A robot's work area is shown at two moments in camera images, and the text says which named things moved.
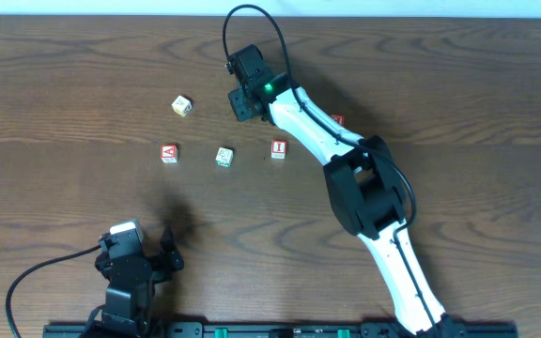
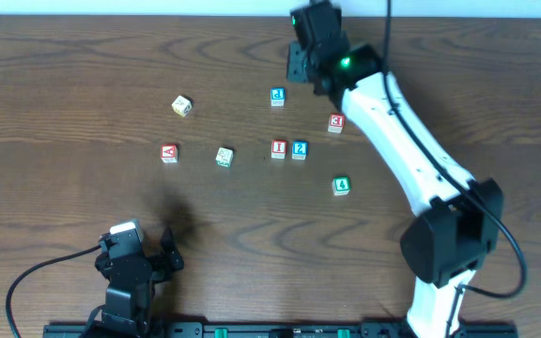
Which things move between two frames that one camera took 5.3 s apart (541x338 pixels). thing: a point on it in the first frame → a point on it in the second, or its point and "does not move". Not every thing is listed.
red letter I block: [278, 148] does not move
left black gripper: [159, 265] does not move
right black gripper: [240, 105] → [296, 63]
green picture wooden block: [224, 157] does not move
